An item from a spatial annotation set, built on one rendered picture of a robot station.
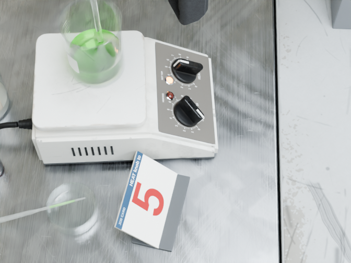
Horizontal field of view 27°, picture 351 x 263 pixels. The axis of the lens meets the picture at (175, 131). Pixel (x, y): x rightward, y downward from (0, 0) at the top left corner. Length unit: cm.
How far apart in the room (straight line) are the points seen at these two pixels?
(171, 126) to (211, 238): 13
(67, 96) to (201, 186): 18
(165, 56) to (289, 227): 24
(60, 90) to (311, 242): 31
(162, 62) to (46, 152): 16
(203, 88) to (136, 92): 10
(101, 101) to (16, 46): 20
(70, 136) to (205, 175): 16
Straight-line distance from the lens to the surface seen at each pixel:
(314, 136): 86
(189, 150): 80
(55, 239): 81
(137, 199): 78
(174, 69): 83
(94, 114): 77
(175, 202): 81
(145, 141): 78
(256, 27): 94
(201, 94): 83
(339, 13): 93
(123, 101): 77
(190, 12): 63
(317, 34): 94
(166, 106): 80
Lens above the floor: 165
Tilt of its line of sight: 62 degrees down
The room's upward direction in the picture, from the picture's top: straight up
